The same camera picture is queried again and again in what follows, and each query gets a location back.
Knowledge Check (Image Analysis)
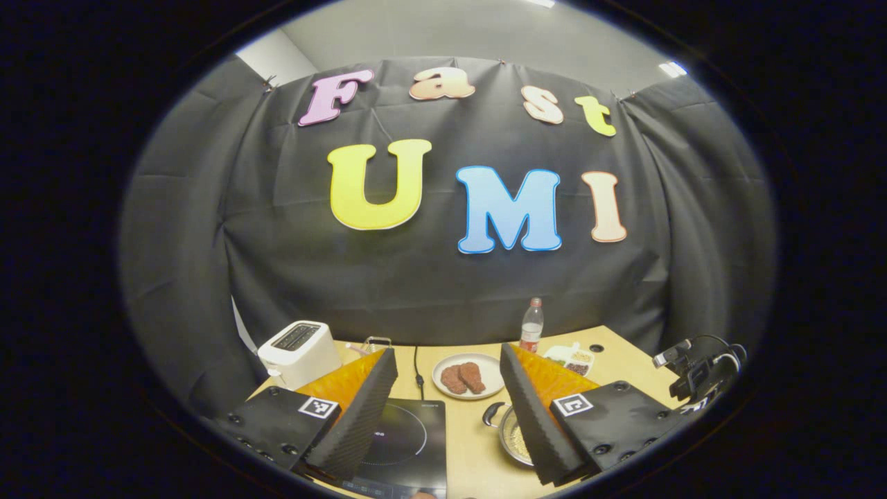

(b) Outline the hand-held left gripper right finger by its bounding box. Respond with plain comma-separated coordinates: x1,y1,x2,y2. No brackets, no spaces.
500,343,694,486

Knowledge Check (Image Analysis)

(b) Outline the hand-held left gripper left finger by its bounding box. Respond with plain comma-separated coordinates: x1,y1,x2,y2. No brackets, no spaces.
211,348,398,484

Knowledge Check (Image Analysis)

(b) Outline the stainless steel pot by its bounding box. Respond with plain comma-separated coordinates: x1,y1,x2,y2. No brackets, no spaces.
483,401,538,467

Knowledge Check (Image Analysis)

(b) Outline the black induction cooktop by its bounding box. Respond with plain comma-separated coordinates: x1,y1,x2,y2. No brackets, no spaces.
340,399,448,499

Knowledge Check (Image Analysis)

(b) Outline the pile of soybeans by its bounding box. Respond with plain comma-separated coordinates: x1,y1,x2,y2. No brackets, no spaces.
507,419,533,458

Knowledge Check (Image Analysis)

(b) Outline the white round plate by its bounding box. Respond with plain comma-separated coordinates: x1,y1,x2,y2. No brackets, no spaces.
432,353,505,401

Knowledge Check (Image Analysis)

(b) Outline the white divided bean dish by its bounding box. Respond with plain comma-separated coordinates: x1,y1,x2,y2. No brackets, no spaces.
544,343,596,377

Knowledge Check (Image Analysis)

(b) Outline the white toaster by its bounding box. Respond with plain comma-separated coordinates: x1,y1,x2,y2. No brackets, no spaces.
258,320,343,391

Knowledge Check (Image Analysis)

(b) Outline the clear plastic water bottle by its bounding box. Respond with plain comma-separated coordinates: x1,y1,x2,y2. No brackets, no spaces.
520,297,545,354

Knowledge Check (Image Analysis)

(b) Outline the black backdrop cloth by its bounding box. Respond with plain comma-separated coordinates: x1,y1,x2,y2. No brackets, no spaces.
119,55,777,418

